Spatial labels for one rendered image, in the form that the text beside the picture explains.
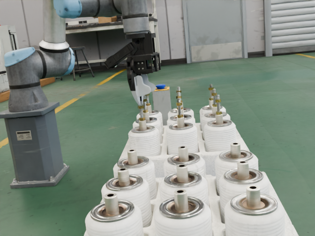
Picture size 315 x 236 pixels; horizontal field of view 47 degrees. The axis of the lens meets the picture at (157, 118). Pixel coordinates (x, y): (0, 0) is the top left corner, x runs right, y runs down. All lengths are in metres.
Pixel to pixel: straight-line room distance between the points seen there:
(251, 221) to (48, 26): 1.13
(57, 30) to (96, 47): 4.94
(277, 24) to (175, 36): 1.64
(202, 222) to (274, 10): 5.83
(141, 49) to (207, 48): 5.17
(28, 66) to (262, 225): 1.10
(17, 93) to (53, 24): 0.30
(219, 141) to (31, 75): 0.76
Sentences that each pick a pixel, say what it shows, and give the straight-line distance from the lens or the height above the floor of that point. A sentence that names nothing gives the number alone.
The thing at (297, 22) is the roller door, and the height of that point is 0.49.
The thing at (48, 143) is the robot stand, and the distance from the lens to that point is 1.49.
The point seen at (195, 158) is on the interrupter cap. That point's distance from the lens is 0.84.
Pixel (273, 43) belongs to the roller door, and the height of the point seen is 0.20.
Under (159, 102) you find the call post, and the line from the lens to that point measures 1.50.
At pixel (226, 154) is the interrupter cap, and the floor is 0.25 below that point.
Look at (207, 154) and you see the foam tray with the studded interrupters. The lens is 1.09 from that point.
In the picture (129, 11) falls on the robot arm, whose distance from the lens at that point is 1.07.
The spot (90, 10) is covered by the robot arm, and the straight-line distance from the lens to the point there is 1.10.
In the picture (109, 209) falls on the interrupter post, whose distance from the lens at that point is 0.64.
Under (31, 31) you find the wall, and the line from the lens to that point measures 6.78.
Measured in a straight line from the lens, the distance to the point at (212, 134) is 1.11.
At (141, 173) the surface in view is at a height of 0.24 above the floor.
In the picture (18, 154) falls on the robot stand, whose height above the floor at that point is 0.13.
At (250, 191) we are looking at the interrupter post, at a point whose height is 0.28.
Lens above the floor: 0.54
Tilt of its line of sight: 13 degrees down
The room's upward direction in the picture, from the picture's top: 6 degrees counter-clockwise
